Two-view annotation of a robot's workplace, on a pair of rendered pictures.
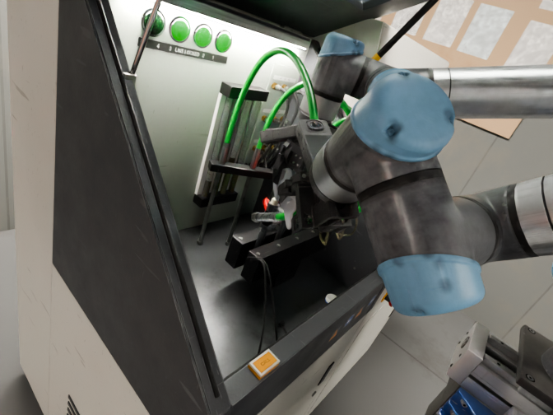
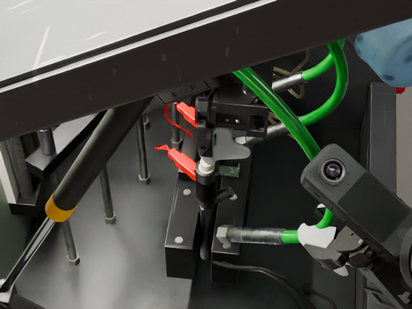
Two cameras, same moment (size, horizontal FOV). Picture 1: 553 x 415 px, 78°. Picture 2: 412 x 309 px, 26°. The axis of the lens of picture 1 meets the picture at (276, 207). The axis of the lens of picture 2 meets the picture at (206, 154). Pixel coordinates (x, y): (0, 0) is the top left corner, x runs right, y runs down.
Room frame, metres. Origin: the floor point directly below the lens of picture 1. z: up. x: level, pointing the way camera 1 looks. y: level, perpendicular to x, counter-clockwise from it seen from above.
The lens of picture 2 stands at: (0.12, 0.29, 1.98)
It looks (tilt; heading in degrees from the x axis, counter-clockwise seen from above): 52 degrees down; 335
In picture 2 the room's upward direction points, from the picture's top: straight up
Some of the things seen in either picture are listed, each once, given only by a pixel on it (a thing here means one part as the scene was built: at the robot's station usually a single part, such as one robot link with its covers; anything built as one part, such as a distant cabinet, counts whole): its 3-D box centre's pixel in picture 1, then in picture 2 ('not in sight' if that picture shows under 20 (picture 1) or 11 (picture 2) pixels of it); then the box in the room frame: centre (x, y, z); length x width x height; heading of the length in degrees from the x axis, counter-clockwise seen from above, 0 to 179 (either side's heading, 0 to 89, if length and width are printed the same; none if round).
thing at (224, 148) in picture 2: (285, 188); (225, 149); (0.70, 0.00, 1.16); 0.06 x 0.03 x 0.09; 58
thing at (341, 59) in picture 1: (336, 67); not in sight; (0.71, -0.01, 1.42); 0.09 x 0.08 x 0.11; 89
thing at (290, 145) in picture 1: (308, 145); (232, 79); (0.71, -0.02, 1.26); 0.09 x 0.08 x 0.12; 58
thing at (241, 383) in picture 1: (314, 338); (372, 279); (0.59, -0.19, 0.87); 0.62 x 0.04 x 0.16; 148
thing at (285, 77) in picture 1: (275, 118); not in sight; (1.07, 0.10, 1.20); 0.13 x 0.03 x 0.31; 148
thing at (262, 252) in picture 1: (280, 252); (216, 179); (0.82, -0.06, 0.91); 0.34 x 0.10 x 0.15; 148
